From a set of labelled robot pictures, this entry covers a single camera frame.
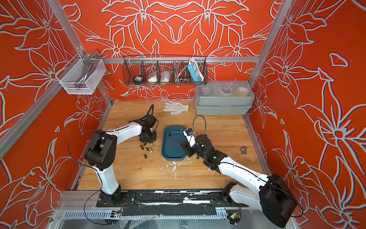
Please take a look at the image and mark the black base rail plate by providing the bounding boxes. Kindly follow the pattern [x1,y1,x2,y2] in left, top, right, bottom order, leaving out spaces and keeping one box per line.
[96,189,247,217]

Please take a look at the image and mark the clear plastic wall bin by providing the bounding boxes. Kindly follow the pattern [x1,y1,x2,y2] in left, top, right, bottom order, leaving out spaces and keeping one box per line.
[56,59,106,95]

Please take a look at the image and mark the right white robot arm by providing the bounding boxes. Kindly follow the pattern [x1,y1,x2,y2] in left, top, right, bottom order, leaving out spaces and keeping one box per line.
[181,129,300,228]

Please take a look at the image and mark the black wire wall basket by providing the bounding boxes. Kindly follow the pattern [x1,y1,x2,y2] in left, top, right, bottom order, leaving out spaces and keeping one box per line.
[122,54,208,86]

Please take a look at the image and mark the teal plastic storage box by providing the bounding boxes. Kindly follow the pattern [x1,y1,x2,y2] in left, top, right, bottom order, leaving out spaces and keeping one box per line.
[161,126,187,161]

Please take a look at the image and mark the grey lidded storage container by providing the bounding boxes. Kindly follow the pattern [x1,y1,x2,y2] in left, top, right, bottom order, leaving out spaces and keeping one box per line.
[194,81,254,116]

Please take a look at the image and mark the metal tongs in basket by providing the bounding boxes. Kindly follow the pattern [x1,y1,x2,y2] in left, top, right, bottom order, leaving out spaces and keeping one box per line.
[173,61,188,83]

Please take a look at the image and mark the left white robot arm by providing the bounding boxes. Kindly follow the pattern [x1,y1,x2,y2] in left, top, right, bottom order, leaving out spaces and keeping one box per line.
[84,114,158,207]

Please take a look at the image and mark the white bag in basket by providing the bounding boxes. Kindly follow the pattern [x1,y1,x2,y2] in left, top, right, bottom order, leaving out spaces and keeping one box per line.
[160,71,172,85]
[147,71,158,83]

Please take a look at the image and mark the black item in basket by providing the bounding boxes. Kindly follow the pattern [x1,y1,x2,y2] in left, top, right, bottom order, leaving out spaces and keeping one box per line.
[132,75,145,85]

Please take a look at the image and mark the metal tool in clear bin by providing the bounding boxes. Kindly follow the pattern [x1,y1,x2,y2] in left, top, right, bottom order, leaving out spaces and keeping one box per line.
[77,50,100,88]

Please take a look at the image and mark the white knit glove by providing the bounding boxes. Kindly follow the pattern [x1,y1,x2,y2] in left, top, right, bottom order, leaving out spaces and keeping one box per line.
[163,101,189,115]

